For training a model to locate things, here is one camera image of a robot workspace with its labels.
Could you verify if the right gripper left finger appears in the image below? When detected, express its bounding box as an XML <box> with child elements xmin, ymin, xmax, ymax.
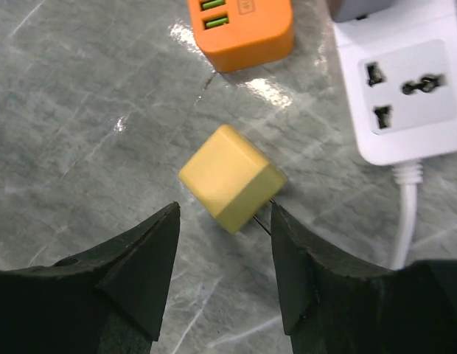
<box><xmin>0</xmin><ymin>202</ymin><xmax>181</xmax><ymax>353</ymax></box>

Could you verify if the white power strip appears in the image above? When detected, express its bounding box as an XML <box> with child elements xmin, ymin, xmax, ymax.
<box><xmin>333</xmin><ymin>1</ymin><xmax>457</xmax><ymax>166</ymax></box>

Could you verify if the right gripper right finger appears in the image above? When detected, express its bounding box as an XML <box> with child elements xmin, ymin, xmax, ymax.
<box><xmin>271</xmin><ymin>204</ymin><xmax>457</xmax><ymax>353</ymax></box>

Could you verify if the grey plug adapter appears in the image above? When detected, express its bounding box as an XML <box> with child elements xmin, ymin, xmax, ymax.
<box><xmin>327</xmin><ymin>0</ymin><xmax>394</xmax><ymax>23</ymax></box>

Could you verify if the orange power strip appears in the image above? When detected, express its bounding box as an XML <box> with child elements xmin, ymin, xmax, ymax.
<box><xmin>187</xmin><ymin>0</ymin><xmax>294</xmax><ymax>73</ymax></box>

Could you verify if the yellow plug adapter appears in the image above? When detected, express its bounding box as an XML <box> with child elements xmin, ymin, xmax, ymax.
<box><xmin>178</xmin><ymin>125</ymin><xmax>287</xmax><ymax>234</ymax></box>

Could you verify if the white cord of white strip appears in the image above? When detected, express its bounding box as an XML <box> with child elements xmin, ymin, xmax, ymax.
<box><xmin>390</xmin><ymin>160</ymin><xmax>425</xmax><ymax>270</ymax></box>

